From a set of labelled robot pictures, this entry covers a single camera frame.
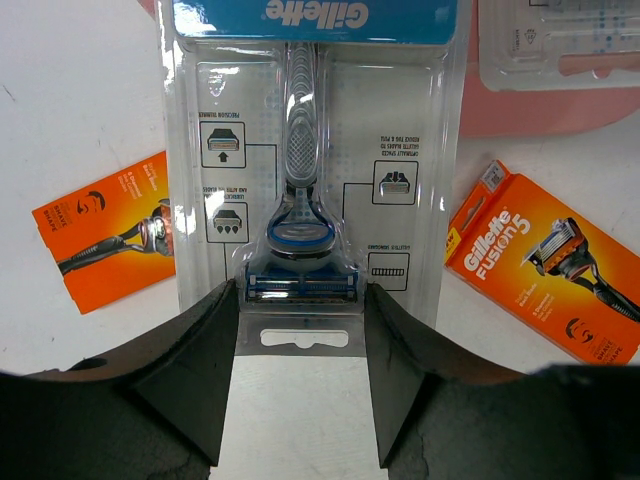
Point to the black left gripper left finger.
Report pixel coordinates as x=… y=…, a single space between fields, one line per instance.
x=152 y=408

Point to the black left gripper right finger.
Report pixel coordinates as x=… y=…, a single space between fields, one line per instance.
x=443 y=412

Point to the white Gillette pack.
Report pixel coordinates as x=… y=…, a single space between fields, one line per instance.
x=558 y=45
x=311 y=149

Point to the pink three-tier shelf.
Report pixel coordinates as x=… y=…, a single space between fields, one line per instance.
x=485 y=113

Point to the orange Gillette Fusion box left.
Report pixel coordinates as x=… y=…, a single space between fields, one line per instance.
x=113 y=237

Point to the orange Gillette box centre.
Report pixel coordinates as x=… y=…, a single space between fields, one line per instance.
x=550 y=267

